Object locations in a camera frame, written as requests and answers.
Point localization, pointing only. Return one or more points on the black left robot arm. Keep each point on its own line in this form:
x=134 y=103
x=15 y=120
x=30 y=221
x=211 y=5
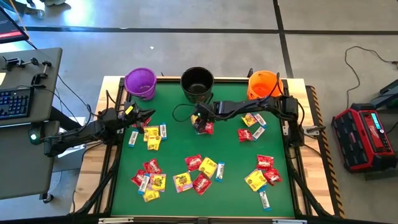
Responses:
x=77 y=135

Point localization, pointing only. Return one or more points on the black computer mouse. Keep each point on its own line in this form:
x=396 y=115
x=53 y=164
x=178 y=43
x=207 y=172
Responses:
x=35 y=135

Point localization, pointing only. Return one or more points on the dark grey equipment case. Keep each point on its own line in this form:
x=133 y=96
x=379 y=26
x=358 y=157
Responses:
x=385 y=93

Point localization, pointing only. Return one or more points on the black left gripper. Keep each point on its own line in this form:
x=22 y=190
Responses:
x=130 y=117

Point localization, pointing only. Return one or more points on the black desk clamp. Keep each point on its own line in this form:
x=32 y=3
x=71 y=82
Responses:
x=38 y=79
x=12 y=62

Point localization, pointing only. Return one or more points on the yellow black hazard strip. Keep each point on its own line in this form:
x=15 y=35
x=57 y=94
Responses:
x=334 y=186

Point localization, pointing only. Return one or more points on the backlit black keyboard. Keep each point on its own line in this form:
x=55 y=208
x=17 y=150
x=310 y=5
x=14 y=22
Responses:
x=15 y=102

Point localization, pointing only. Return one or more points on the orange jack-o-lantern bucket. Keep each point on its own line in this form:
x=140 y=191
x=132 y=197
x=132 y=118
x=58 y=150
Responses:
x=262 y=84

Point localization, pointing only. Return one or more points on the white blue Hershey's bar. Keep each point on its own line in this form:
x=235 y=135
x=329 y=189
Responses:
x=144 y=184
x=265 y=200
x=258 y=133
x=163 y=131
x=200 y=133
x=133 y=138
x=219 y=171
x=263 y=187
x=260 y=120

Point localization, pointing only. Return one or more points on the yellow pink Sour Patch packet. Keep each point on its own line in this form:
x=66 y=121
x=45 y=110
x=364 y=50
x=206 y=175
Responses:
x=182 y=182
x=158 y=182

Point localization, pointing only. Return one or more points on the red black power station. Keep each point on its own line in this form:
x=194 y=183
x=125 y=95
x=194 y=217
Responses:
x=357 y=140

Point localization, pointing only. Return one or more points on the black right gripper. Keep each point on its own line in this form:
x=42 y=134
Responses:
x=208 y=112

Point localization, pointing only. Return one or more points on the purple monster-face bucket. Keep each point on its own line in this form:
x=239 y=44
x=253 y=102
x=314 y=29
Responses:
x=140 y=82

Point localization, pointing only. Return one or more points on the white box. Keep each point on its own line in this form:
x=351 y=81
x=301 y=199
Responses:
x=73 y=152

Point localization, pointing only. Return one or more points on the black jack-o-lantern bucket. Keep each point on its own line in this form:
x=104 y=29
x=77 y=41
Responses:
x=197 y=84

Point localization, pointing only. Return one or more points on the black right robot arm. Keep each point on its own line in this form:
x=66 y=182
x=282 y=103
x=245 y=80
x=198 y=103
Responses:
x=248 y=107

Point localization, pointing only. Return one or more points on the green table mat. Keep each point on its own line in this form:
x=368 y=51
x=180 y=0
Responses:
x=174 y=205

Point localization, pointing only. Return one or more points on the grey desk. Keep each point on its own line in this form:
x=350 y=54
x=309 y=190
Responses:
x=21 y=168
x=43 y=93

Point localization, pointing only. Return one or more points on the silver metal bar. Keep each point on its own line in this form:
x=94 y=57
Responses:
x=115 y=220
x=289 y=221

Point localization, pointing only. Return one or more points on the silver metal clamp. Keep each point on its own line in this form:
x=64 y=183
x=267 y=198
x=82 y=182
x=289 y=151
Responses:
x=314 y=130

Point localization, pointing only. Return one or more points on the black computer monitor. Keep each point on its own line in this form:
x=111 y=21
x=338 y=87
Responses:
x=9 y=29

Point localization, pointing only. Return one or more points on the yellow tape tag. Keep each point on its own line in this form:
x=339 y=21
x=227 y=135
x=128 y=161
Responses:
x=129 y=109

